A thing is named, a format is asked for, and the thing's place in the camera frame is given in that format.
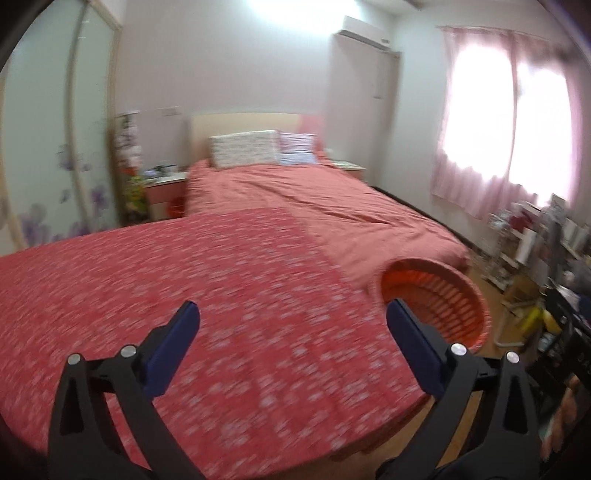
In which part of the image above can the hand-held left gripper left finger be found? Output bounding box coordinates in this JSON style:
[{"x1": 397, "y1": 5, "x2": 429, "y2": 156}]
[{"x1": 46, "y1": 300, "x2": 206, "y2": 480}]

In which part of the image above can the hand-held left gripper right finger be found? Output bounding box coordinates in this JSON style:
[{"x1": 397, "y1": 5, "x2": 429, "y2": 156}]
[{"x1": 386, "y1": 298, "x2": 542, "y2": 480}]

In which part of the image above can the orange plastic laundry basket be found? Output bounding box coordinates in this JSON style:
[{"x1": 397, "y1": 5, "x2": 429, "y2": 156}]
[{"x1": 379, "y1": 258, "x2": 490, "y2": 354}]

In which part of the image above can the person's right hand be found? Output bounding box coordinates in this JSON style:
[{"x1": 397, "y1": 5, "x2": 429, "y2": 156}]
[{"x1": 540, "y1": 374, "x2": 591, "y2": 457}]

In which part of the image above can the yellow plastic tub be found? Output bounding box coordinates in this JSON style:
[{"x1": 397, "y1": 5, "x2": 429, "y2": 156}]
[{"x1": 522, "y1": 307, "x2": 561, "y2": 333}]

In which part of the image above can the red floral tablecloth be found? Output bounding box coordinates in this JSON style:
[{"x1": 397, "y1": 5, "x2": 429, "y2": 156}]
[{"x1": 0, "y1": 207, "x2": 432, "y2": 476}]

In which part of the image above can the white shelf cart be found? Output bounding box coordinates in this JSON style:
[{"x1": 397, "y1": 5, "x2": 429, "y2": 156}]
[{"x1": 498, "y1": 208, "x2": 537, "y2": 291}]

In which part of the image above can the cluttered shelf rack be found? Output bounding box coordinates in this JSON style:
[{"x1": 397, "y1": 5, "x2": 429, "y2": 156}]
[{"x1": 508, "y1": 194, "x2": 591, "y2": 278}]

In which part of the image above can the pink nightstand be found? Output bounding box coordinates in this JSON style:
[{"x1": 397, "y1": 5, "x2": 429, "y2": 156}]
[
  {"x1": 332, "y1": 159, "x2": 368, "y2": 183},
  {"x1": 143, "y1": 171, "x2": 190, "y2": 222}
]

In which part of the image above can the bed with pink duvet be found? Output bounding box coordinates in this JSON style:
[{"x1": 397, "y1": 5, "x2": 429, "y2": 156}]
[{"x1": 186, "y1": 159, "x2": 472, "y2": 289}]

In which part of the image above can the yellow green plush toy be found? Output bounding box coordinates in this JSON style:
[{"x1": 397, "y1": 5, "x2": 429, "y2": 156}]
[{"x1": 122, "y1": 168, "x2": 148, "y2": 217}]

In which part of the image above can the white floral pillow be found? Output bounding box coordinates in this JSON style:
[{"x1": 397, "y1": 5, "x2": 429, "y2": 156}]
[{"x1": 209, "y1": 130, "x2": 282, "y2": 169}]

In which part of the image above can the hanging plush toy organizer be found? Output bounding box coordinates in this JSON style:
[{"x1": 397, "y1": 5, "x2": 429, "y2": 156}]
[{"x1": 113, "y1": 112, "x2": 141, "y2": 169}]

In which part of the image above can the lilac striped pillow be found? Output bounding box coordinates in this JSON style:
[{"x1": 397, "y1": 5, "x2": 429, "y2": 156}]
[{"x1": 278, "y1": 132, "x2": 320, "y2": 166}]

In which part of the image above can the beige bed headboard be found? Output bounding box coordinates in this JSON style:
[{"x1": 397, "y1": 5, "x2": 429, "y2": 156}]
[{"x1": 191, "y1": 112, "x2": 326, "y2": 162}]

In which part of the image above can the pink curtain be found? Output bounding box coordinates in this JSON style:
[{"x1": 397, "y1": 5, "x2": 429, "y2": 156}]
[
  {"x1": 431, "y1": 27, "x2": 518, "y2": 208},
  {"x1": 508, "y1": 32, "x2": 578, "y2": 220}
]

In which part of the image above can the floral glass wardrobe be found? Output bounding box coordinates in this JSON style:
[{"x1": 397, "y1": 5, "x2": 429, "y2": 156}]
[{"x1": 0, "y1": 0, "x2": 123, "y2": 257}]

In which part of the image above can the white air conditioner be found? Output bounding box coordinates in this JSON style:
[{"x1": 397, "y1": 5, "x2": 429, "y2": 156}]
[{"x1": 336, "y1": 16, "x2": 392, "y2": 51}]

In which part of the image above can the white metal tube frame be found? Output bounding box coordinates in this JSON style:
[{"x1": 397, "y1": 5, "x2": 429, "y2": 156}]
[{"x1": 496, "y1": 300, "x2": 532, "y2": 347}]

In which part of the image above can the white wire trolley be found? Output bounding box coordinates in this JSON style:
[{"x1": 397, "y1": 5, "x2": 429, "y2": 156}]
[{"x1": 480, "y1": 217, "x2": 509, "y2": 278}]

